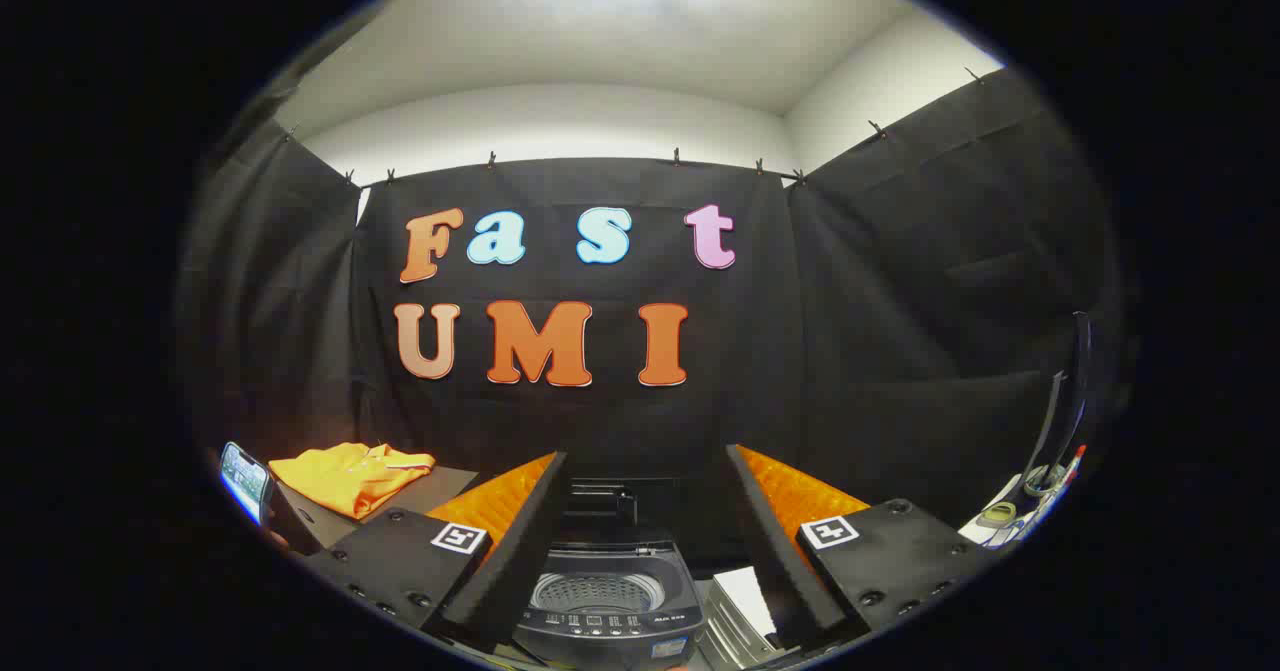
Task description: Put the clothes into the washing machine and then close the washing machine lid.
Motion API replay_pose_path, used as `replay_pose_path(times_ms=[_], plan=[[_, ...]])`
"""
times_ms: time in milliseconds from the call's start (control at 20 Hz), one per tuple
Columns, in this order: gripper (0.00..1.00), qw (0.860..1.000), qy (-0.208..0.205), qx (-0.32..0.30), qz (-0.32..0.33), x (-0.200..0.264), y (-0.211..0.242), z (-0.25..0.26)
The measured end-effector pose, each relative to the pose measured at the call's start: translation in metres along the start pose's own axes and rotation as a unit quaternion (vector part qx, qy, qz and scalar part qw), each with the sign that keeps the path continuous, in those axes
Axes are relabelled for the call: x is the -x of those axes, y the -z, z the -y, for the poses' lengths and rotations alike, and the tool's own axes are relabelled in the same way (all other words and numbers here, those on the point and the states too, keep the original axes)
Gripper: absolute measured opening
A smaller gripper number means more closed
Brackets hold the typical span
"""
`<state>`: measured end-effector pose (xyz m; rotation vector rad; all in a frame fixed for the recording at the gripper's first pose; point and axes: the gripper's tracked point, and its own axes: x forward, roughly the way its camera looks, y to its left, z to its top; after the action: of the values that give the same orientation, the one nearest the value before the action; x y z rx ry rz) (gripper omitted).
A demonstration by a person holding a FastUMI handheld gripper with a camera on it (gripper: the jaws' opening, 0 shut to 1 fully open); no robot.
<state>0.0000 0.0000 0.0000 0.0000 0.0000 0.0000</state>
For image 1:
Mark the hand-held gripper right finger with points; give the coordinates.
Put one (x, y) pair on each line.
(780, 561)

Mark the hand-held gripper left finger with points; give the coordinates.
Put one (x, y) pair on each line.
(520, 561)

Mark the dark grey washing machine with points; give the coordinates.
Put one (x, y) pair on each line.
(600, 633)

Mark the orange shirt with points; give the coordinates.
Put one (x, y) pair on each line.
(350, 481)

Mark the white ribbed container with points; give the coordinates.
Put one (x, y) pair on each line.
(742, 591)

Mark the black backdrop cloth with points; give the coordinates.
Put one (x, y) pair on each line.
(600, 421)

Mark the tape roll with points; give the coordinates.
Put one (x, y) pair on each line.
(997, 516)

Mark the smartphone with lit screen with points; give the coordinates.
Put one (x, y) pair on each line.
(245, 479)

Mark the red marker pen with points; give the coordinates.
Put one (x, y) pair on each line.
(1073, 463)

